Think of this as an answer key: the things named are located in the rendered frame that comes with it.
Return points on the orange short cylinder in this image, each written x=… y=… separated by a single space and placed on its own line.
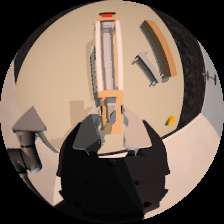
x=170 y=120

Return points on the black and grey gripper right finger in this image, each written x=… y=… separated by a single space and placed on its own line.
x=143 y=139

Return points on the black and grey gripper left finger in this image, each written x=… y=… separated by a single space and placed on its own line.
x=81 y=140

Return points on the grey bar with cross pins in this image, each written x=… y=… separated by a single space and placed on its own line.
x=149 y=66

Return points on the orange wooden plank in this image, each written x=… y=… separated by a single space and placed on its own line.
x=162 y=47

